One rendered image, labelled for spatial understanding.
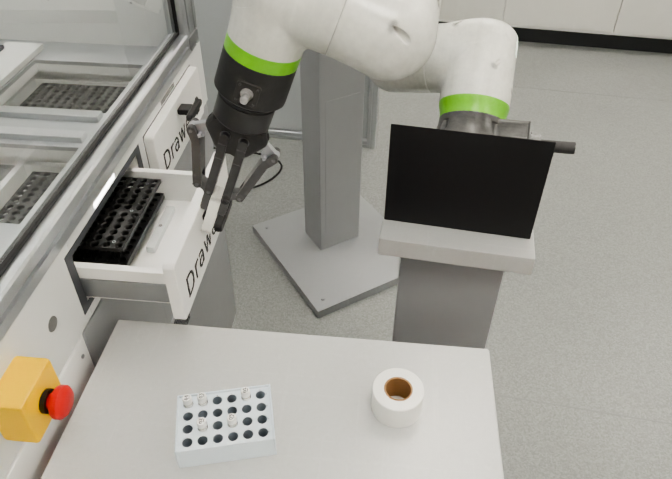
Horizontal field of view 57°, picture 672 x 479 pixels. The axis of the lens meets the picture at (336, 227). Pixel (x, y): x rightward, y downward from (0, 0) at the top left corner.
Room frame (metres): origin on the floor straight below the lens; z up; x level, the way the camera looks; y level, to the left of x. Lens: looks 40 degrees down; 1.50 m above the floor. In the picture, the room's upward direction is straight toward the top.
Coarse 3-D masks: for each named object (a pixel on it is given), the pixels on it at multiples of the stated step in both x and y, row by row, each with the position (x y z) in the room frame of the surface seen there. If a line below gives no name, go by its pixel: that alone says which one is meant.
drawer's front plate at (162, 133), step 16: (192, 80) 1.17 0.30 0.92; (176, 96) 1.08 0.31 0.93; (192, 96) 1.16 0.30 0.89; (160, 112) 1.02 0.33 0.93; (176, 112) 1.06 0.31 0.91; (160, 128) 0.97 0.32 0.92; (176, 128) 1.04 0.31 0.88; (160, 144) 0.95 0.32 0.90; (160, 160) 0.94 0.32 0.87; (176, 160) 1.01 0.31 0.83
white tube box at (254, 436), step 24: (192, 408) 0.47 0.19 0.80; (216, 408) 0.47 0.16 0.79; (240, 408) 0.47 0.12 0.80; (264, 408) 0.48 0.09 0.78; (192, 432) 0.44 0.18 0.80; (216, 432) 0.44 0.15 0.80; (240, 432) 0.44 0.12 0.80; (264, 432) 0.44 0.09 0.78; (192, 456) 0.41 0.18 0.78; (216, 456) 0.42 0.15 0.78; (240, 456) 0.42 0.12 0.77
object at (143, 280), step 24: (144, 168) 0.88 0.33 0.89; (168, 192) 0.87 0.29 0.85; (192, 192) 0.86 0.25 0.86; (144, 240) 0.76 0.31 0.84; (168, 240) 0.76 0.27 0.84; (96, 264) 0.64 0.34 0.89; (144, 264) 0.70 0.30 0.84; (96, 288) 0.63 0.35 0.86; (120, 288) 0.63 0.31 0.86; (144, 288) 0.62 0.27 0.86
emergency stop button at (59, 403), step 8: (56, 392) 0.42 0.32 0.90; (64, 392) 0.43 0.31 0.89; (72, 392) 0.44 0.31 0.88; (48, 400) 0.42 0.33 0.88; (56, 400) 0.42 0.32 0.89; (64, 400) 0.42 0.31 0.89; (72, 400) 0.43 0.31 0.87; (48, 408) 0.41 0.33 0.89; (56, 408) 0.41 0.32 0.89; (64, 408) 0.42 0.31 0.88; (56, 416) 0.41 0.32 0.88; (64, 416) 0.41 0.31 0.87
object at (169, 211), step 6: (168, 210) 0.82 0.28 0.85; (174, 210) 0.83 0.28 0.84; (162, 216) 0.81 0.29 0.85; (168, 216) 0.81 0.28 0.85; (162, 222) 0.79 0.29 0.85; (168, 222) 0.80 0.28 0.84; (156, 228) 0.78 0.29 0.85; (162, 228) 0.78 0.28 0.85; (156, 234) 0.76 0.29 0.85; (162, 234) 0.77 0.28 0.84; (150, 240) 0.75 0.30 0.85; (156, 240) 0.75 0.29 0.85; (150, 246) 0.73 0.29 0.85; (156, 246) 0.74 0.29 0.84; (150, 252) 0.73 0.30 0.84
